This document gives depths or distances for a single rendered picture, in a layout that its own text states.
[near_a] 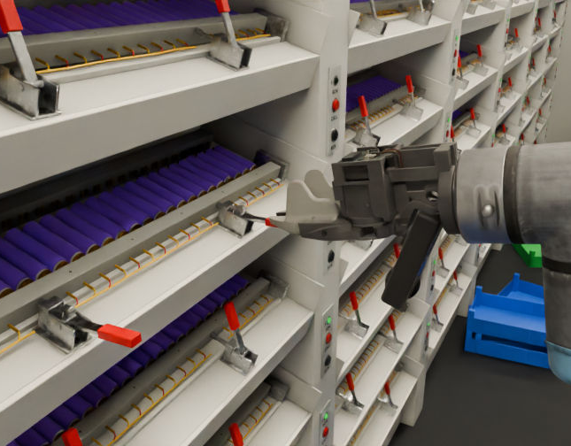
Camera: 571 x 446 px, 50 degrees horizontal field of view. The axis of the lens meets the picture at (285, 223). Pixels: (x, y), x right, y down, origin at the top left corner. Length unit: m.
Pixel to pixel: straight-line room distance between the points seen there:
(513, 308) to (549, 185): 1.87
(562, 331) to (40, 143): 0.45
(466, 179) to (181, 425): 0.41
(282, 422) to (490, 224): 0.57
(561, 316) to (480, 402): 1.49
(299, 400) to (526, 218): 0.60
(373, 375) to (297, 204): 0.87
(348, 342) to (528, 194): 0.73
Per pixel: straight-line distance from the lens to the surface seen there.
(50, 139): 0.48
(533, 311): 2.41
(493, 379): 2.18
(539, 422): 2.05
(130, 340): 0.49
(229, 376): 0.81
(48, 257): 0.61
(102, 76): 0.57
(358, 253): 1.14
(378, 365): 1.50
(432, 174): 0.60
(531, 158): 0.57
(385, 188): 0.60
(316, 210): 0.65
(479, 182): 0.57
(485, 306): 2.42
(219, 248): 0.69
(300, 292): 0.95
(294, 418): 1.04
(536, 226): 0.57
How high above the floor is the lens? 1.22
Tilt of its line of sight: 22 degrees down
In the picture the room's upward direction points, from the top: straight up
